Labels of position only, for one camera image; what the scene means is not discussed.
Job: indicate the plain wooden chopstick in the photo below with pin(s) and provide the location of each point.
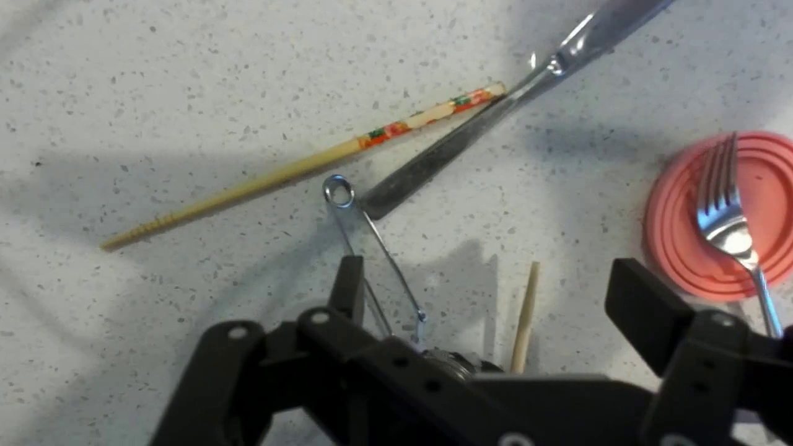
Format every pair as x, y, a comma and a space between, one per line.
526, 318

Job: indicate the steel table knife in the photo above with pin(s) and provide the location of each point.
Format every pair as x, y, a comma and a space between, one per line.
461, 138

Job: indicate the orange round lid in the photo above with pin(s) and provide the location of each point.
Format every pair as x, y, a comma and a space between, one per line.
684, 238

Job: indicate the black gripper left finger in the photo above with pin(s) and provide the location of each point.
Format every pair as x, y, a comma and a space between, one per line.
249, 381

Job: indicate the decorated wooden chopstick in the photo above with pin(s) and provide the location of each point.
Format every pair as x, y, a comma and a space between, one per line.
287, 169

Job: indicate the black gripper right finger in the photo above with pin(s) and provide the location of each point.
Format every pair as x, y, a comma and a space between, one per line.
709, 362

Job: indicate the steel fork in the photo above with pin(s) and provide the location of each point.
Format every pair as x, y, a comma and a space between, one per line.
727, 223

